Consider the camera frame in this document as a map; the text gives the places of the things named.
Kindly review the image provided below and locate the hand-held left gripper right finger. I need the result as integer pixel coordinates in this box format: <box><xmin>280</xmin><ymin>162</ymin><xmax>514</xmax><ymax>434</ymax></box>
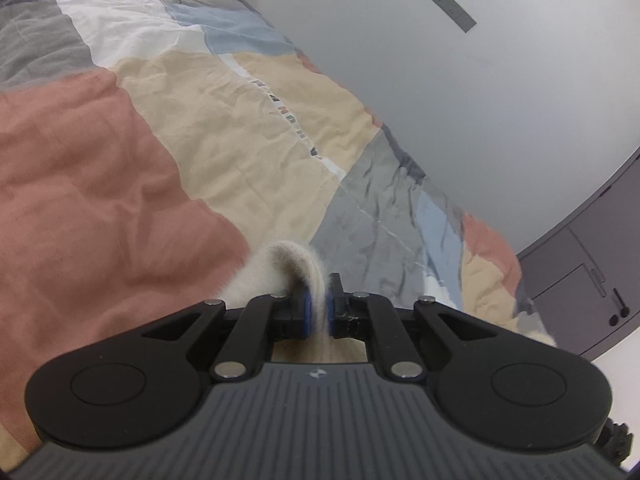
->
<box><xmin>325</xmin><ymin>272</ymin><xmax>493</xmax><ymax>380</ymax></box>

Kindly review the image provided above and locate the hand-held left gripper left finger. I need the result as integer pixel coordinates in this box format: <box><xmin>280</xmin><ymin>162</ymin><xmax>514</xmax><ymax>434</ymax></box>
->
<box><xmin>141</xmin><ymin>287</ymin><xmax>312</xmax><ymax>381</ymax></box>

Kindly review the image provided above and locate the black door handle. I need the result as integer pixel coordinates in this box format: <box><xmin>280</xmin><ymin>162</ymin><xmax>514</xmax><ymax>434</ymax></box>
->
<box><xmin>607</xmin><ymin>287</ymin><xmax>631</xmax><ymax>327</ymax></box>

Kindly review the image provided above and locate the cream fleece garment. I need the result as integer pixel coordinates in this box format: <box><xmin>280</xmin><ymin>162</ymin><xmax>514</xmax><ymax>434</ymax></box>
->
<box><xmin>222</xmin><ymin>240</ymin><xmax>558</xmax><ymax>365</ymax></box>

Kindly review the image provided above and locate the grey wall switch panel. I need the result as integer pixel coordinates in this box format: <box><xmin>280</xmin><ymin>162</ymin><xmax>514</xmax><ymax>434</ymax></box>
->
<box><xmin>417</xmin><ymin>0</ymin><xmax>477</xmax><ymax>35</ymax></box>

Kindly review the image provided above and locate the patchwork bed quilt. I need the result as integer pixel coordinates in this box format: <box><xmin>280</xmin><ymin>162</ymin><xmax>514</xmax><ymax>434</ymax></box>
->
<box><xmin>0</xmin><ymin>0</ymin><xmax>558</xmax><ymax>463</ymax></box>

